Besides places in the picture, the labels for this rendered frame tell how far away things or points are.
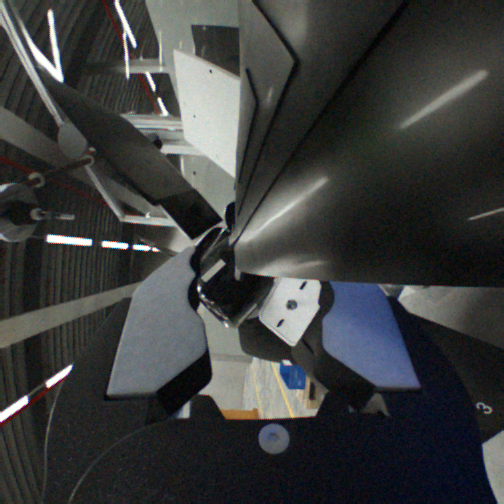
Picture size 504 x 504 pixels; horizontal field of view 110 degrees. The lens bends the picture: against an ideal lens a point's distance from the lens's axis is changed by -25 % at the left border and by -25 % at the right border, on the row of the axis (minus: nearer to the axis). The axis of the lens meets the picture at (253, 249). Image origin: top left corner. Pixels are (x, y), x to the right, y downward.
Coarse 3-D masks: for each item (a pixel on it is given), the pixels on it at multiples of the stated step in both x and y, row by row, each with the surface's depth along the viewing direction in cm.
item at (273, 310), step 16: (272, 288) 29; (288, 288) 28; (304, 288) 27; (320, 288) 26; (272, 304) 29; (304, 304) 27; (272, 320) 29; (288, 320) 28; (304, 320) 27; (288, 336) 28
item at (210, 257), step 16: (208, 240) 28; (224, 240) 28; (208, 256) 27; (224, 256) 26; (224, 272) 26; (208, 288) 25; (224, 288) 25; (240, 288) 26; (256, 288) 28; (208, 304) 32; (224, 304) 25; (240, 304) 27; (256, 304) 29; (224, 320) 32
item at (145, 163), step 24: (72, 96) 24; (72, 120) 21; (96, 120) 27; (120, 120) 34; (96, 144) 23; (120, 144) 28; (144, 144) 35; (120, 168) 25; (144, 168) 30; (168, 168) 35; (144, 192) 27; (168, 192) 31
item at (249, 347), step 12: (252, 324) 40; (264, 324) 41; (240, 336) 46; (252, 336) 44; (264, 336) 44; (276, 336) 44; (252, 348) 50; (264, 348) 48; (276, 348) 47; (288, 348) 47; (276, 360) 53; (288, 360) 52
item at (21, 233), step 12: (0, 192) 19; (12, 192) 20; (24, 192) 22; (0, 204) 19; (36, 204) 25; (0, 216) 19; (0, 228) 19; (12, 228) 21; (24, 228) 23; (12, 240) 21
